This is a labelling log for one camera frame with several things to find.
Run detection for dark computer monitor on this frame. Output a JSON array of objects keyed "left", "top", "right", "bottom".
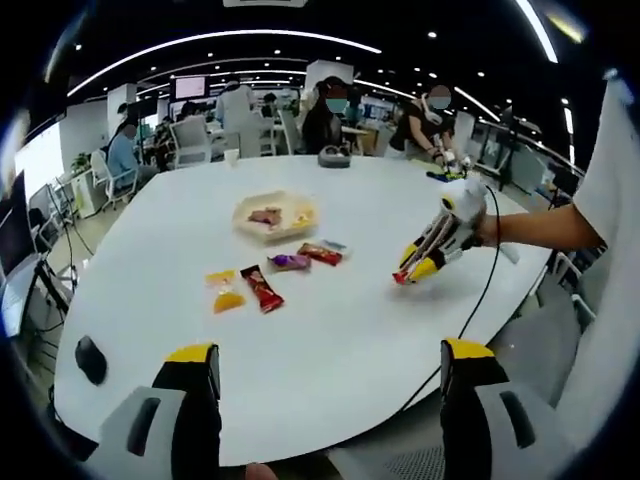
[{"left": 0, "top": 168, "right": 40, "bottom": 284}]

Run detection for person's left hand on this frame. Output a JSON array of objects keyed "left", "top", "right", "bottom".
[{"left": 243, "top": 462, "right": 279, "bottom": 480}]

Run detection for purple food packet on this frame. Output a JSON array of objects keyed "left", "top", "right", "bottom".
[{"left": 267, "top": 252, "right": 312, "bottom": 273}]

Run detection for brown red food bar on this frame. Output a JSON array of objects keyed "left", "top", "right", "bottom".
[{"left": 296, "top": 241, "right": 344, "bottom": 267}]

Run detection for beige food tongs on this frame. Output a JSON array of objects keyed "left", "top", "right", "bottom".
[{"left": 394, "top": 209, "right": 461, "bottom": 284}]

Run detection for grey mesh office chair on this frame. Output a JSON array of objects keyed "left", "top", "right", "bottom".
[{"left": 327, "top": 299, "right": 584, "bottom": 480}]

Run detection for white low cabinet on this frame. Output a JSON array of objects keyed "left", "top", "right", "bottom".
[{"left": 68, "top": 167, "right": 100, "bottom": 220}]

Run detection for white office chair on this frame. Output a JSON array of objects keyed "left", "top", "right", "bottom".
[
  {"left": 168, "top": 116, "right": 215, "bottom": 170},
  {"left": 88, "top": 148, "right": 140, "bottom": 212}
]

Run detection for ceiling air conditioner vent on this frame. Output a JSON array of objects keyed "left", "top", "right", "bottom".
[{"left": 222, "top": 0, "right": 308, "bottom": 9}]

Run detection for grey VR headset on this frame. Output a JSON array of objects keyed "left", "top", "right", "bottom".
[{"left": 317, "top": 144, "right": 353, "bottom": 169}]

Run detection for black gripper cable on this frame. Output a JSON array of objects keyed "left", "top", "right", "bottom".
[{"left": 399, "top": 183, "right": 501, "bottom": 414}]

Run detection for dark red food bar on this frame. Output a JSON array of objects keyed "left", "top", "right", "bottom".
[{"left": 239, "top": 264, "right": 286, "bottom": 315}]

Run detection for yellow and blue cloth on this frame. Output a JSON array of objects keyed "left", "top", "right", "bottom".
[{"left": 424, "top": 167, "right": 470, "bottom": 182}]

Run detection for bright display screen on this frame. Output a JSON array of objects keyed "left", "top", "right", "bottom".
[{"left": 173, "top": 75, "right": 208, "bottom": 101}]

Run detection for black tripod stand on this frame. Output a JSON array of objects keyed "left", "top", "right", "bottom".
[{"left": 498, "top": 103, "right": 522, "bottom": 192}]

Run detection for person in white shirt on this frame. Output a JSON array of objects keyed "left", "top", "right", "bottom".
[{"left": 554, "top": 74, "right": 640, "bottom": 451}]

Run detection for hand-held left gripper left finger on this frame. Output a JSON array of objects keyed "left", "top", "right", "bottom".
[{"left": 94, "top": 341, "right": 224, "bottom": 480}]

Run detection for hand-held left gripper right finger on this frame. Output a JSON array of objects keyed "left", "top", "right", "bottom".
[{"left": 438, "top": 337, "right": 569, "bottom": 480}]

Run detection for person's right hand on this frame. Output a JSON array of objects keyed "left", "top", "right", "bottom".
[{"left": 469, "top": 213, "right": 502, "bottom": 250}]

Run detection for beige hexagonal container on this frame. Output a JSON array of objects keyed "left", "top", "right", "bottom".
[{"left": 231, "top": 188, "right": 321, "bottom": 246}]

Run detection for long ceiling light strip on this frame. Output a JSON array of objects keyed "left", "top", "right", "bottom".
[
  {"left": 513, "top": 0, "right": 560, "bottom": 65},
  {"left": 66, "top": 28, "right": 383, "bottom": 98}
]

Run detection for black computer mouse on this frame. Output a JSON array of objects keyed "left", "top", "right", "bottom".
[{"left": 74, "top": 335, "right": 109, "bottom": 387}]

